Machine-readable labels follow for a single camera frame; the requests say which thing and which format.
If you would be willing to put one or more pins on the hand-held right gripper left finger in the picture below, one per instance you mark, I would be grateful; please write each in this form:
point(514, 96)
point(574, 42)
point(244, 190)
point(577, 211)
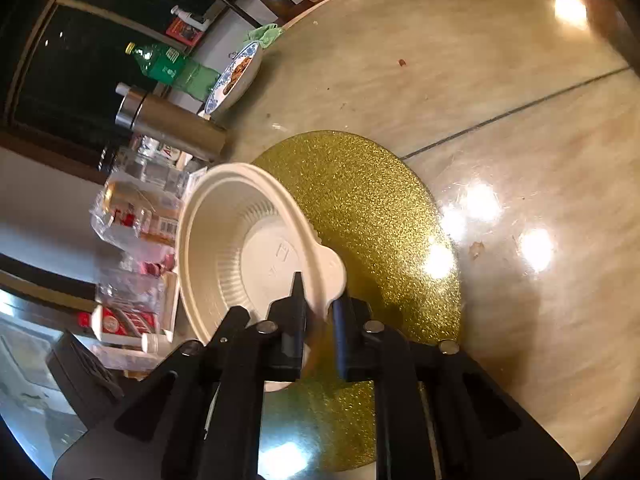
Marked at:
point(292, 330)

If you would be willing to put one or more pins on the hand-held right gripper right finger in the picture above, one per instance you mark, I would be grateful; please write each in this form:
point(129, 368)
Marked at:
point(342, 340)

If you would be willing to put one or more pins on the beige plastic bowl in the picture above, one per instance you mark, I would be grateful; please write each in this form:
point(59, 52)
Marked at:
point(240, 260)

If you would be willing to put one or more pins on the red and white liquor bottle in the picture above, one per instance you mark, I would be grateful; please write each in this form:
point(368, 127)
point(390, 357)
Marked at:
point(125, 322)

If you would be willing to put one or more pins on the clear glass pitcher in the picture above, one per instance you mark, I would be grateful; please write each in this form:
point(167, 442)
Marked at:
point(130, 282)

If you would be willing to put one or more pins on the gold glitter round mat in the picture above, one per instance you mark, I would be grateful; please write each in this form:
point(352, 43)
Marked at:
point(360, 210)

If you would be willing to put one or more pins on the gold beer can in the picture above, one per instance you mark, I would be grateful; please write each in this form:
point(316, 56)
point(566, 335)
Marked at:
point(122, 195)
point(155, 225)

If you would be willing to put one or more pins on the clear drinking glass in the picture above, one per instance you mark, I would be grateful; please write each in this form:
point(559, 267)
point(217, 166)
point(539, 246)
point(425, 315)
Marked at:
point(167, 152)

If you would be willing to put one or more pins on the glass jar with black lid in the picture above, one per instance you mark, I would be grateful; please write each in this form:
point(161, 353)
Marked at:
point(107, 157)

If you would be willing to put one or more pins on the steel thermos flask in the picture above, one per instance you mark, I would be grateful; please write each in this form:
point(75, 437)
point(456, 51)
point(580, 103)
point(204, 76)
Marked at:
point(175, 125)

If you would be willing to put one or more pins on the blue and white plate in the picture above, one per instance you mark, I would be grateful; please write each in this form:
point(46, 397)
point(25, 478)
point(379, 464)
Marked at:
point(220, 96)

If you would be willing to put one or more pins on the brown cooked food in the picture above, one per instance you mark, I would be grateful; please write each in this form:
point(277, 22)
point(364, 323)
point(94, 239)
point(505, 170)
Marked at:
point(237, 74)

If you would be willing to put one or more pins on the green plastic bottle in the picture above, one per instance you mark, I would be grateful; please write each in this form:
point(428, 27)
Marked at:
point(165, 65)

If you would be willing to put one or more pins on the white paper roll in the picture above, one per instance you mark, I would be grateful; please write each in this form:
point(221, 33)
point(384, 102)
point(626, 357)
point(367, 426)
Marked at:
point(122, 89)

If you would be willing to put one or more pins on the green cloth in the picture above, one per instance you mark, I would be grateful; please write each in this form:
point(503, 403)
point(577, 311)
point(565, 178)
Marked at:
point(265, 35)

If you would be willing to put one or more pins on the red box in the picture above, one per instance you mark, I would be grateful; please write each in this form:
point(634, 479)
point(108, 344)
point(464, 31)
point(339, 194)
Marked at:
point(184, 31)

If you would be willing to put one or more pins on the white spray bottle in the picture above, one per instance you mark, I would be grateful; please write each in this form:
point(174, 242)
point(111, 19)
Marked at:
point(192, 17)

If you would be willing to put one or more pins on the dark window with wooden frame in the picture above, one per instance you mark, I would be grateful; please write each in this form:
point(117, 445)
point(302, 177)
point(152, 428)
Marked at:
point(75, 35)

